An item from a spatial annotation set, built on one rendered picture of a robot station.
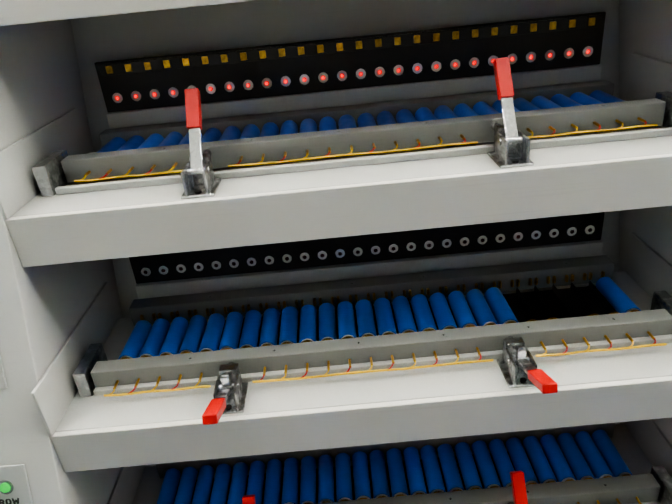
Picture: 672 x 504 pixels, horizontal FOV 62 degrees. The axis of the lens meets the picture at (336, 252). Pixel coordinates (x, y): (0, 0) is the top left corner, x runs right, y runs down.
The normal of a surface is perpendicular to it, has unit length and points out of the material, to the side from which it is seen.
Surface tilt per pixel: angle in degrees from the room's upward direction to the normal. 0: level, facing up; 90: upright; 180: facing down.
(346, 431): 106
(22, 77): 90
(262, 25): 90
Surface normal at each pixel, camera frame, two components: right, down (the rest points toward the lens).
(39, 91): 1.00, -0.10
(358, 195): 0.03, 0.45
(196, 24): 0.00, 0.19
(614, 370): -0.09, -0.89
